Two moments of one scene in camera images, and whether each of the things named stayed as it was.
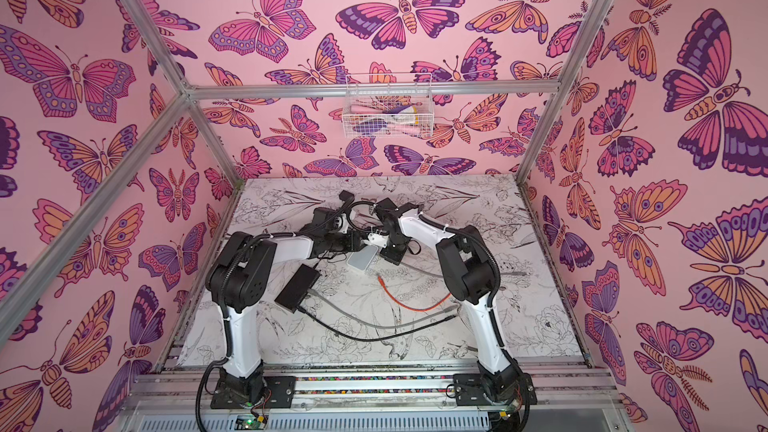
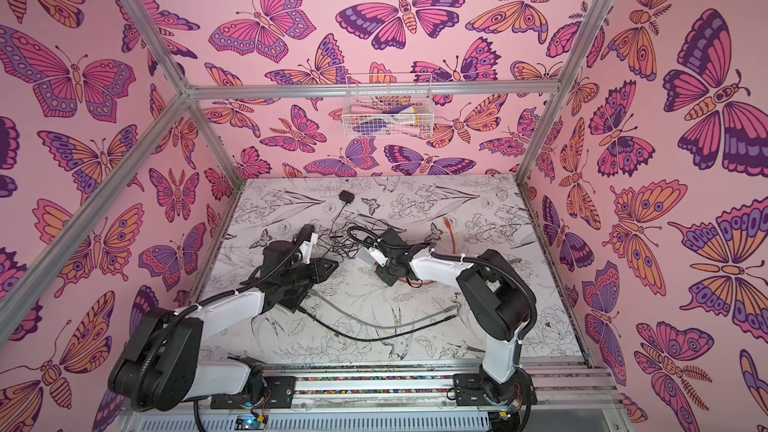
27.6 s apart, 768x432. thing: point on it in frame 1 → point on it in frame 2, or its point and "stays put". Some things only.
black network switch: (297, 287) stays put
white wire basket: (388, 106) stays put
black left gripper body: (341, 242) → (310, 274)
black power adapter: (346, 196) stays put
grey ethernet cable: (366, 321) stays put
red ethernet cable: (408, 308) → (447, 223)
